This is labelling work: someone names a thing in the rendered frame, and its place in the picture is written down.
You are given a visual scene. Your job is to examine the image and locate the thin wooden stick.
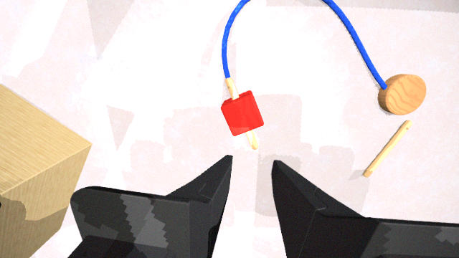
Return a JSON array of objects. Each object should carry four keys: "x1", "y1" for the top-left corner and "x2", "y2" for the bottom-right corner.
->
[{"x1": 363, "y1": 120, "x2": 412, "y2": 177}]

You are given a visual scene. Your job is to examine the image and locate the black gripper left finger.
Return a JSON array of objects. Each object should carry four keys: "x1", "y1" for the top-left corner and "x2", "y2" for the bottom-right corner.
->
[{"x1": 70, "y1": 155, "x2": 233, "y2": 258}]

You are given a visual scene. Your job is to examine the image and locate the red cube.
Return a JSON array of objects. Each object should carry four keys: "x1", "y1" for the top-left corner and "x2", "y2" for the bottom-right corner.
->
[{"x1": 221, "y1": 90, "x2": 264, "y2": 136}]

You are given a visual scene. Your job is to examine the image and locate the round wooden disc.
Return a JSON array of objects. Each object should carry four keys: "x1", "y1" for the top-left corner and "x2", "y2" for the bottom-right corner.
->
[{"x1": 378, "y1": 74, "x2": 426, "y2": 115}]

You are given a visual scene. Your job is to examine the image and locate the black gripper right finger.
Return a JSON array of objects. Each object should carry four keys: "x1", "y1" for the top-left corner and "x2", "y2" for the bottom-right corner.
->
[{"x1": 271, "y1": 160, "x2": 459, "y2": 258}]

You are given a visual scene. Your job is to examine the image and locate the blue string with wooden stick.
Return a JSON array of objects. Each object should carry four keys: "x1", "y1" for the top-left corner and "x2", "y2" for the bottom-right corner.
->
[{"x1": 222, "y1": 0, "x2": 387, "y2": 150}]

